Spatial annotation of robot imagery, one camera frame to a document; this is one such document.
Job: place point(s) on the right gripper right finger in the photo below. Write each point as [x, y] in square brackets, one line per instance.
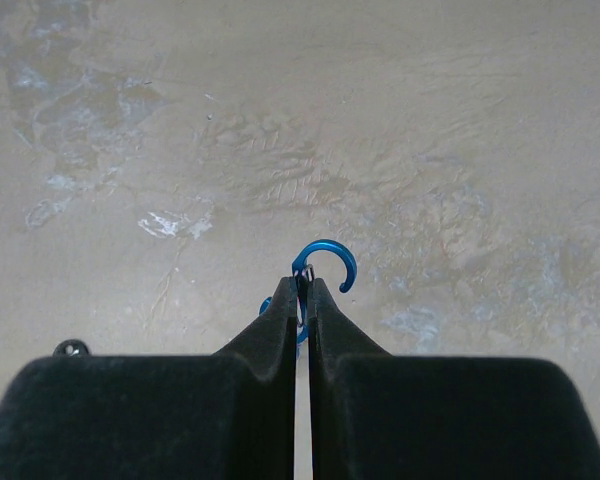
[375, 415]

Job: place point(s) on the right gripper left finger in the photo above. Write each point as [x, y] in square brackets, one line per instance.
[227, 415]

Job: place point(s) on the blue carabiner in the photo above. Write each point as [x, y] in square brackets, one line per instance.
[325, 250]

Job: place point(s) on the black tag key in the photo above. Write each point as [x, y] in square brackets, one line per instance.
[71, 348]

